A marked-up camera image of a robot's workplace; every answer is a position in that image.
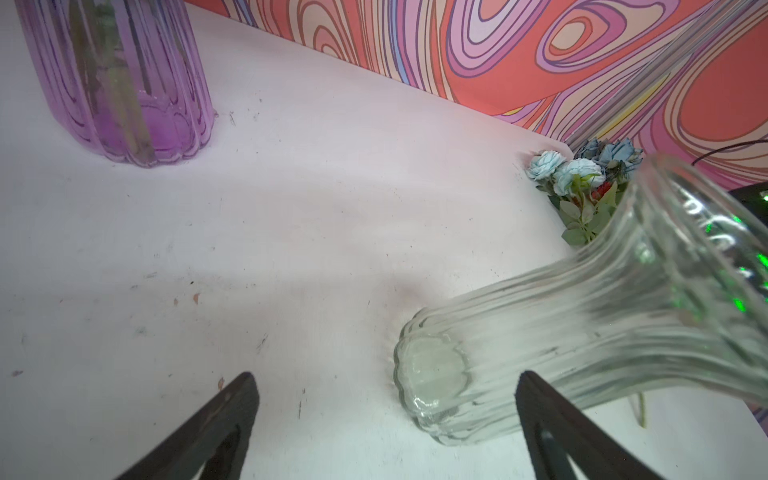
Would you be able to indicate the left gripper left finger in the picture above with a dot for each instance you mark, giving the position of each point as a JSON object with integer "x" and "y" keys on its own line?
{"x": 211, "y": 444}

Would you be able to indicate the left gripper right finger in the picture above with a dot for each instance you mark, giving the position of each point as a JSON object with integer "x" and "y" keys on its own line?
{"x": 559, "y": 436}

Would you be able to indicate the clear ribbed glass vase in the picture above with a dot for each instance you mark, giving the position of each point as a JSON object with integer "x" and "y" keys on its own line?
{"x": 673, "y": 292}

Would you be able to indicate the blue purple glass vase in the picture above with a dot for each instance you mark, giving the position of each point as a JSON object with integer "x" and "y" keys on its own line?
{"x": 124, "y": 78}

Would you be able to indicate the pale blue rose stem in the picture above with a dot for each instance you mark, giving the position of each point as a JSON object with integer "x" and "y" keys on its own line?
{"x": 584, "y": 193}

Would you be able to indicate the teal white bouquet right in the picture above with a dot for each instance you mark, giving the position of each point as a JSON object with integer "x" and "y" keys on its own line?
{"x": 617, "y": 160}

